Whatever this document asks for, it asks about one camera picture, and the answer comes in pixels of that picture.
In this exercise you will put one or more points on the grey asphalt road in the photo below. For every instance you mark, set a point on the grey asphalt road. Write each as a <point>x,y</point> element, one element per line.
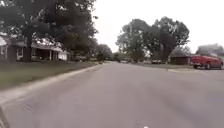
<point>133,96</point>

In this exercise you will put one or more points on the vehicle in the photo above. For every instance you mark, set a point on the vehicle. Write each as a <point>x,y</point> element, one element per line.
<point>156,61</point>

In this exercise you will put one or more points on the grass lawn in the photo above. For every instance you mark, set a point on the grass lawn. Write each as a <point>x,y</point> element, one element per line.
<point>160,66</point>
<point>33,71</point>

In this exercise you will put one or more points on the group of tall trees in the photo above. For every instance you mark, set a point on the group of tall trees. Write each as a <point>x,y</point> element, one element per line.
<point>160,36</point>

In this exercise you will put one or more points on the large dark tree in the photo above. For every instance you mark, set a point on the large dark tree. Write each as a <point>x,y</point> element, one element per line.
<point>63,23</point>

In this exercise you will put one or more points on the small brown building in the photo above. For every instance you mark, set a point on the small brown building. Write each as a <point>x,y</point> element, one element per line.
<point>180,60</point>

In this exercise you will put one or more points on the brick house with white gable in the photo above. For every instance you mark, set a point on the brick house with white gable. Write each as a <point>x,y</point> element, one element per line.
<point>43,50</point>

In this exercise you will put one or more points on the pale concrete kerb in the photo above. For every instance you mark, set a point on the pale concrete kerb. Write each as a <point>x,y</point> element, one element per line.
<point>33,86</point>

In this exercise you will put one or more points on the red pickup truck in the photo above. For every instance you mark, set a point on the red pickup truck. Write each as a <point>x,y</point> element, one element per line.
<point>206,61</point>

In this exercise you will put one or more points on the white house with grey roof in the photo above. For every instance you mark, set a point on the white house with grey roof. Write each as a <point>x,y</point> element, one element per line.
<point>210,49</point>

